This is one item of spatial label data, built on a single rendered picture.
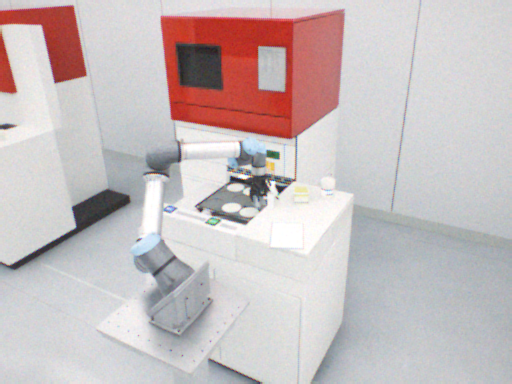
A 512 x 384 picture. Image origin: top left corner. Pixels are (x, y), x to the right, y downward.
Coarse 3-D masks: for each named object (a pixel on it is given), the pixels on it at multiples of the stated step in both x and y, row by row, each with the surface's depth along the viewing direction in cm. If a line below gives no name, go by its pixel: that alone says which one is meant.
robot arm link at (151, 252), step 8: (152, 232) 165; (144, 240) 160; (152, 240) 161; (160, 240) 164; (136, 248) 160; (144, 248) 159; (152, 248) 160; (160, 248) 161; (168, 248) 164; (136, 256) 162; (144, 256) 160; (152, 256) 159; (160, 256) 160; (168, 256) 161; (144, 264) 161; (152, 264) 159; (160, 264) 159; (152, 272) 161
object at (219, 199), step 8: (216, 192) 242; (224, 192) 242; (232, 192) 242; (240, 192) 242; (280, 192) 240; (208, 200) 234; (216, 200) 234; (224, 200) 233; (232, 200) 233; (240, 200) 233; (248, 200) 233; (216, 208) 225; (240, 216) 217
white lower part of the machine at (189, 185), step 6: (330, 168) 292; (324, 174) 283; (330, 174) 294; (186, 180) 281; (192, 180) 278; (318, 180) 275; (186, 186) 283; (192, 186) 280; (198, 186) 277; (318, 186) 277; (186, 192) 285
